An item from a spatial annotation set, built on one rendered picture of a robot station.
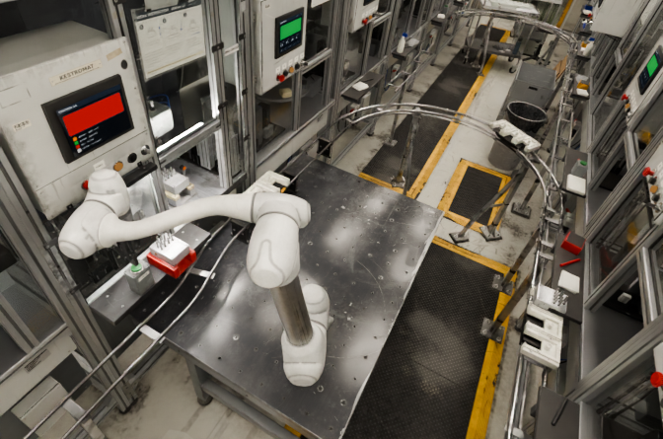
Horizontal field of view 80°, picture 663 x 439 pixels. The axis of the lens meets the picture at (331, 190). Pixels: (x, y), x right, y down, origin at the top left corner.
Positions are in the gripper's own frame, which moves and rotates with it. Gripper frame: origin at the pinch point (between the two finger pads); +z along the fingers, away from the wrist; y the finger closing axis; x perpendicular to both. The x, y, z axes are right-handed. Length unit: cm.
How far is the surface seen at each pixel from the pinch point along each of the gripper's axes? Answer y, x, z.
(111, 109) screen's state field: -14, -7, -55
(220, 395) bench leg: 0, 34, 84
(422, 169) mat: -273, 58, 108
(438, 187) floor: -255, 79, 109
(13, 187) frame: 19.1, -10.9, -43.9
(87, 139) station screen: -3, -7, -49
